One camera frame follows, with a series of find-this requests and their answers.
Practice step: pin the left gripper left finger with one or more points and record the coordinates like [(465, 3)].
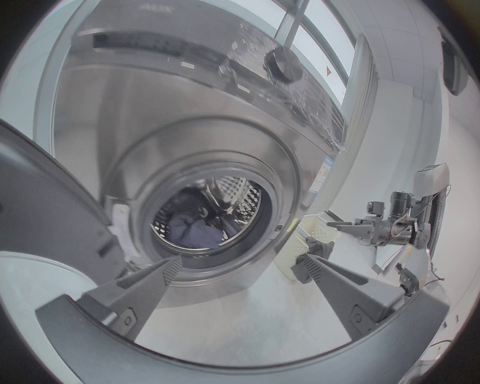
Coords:
[(144, 294)]

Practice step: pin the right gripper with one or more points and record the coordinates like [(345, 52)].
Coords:
[(377, 230)]

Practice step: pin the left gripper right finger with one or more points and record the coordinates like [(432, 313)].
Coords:
[(348, 296)]

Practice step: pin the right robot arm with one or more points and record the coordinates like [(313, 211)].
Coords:
[(431, 187)]

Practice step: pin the cream laundry basket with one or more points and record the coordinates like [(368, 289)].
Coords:
[(300, 232)]

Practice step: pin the heap of dark clothes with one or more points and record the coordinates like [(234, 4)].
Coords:
[(195, 234)]

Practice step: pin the washing machine door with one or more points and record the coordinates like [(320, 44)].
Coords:
[(45, 195)]

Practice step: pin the grey washing machine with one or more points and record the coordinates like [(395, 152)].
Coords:
[(210, 127)]

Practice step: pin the dark grey garment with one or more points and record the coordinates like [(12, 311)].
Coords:
[(318, 247)]

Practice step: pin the white curtain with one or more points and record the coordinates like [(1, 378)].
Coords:
[(362, 90)]

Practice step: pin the window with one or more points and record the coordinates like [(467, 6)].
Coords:
[(318, 48)]

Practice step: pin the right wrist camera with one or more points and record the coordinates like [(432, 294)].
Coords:
[(375, 208)]

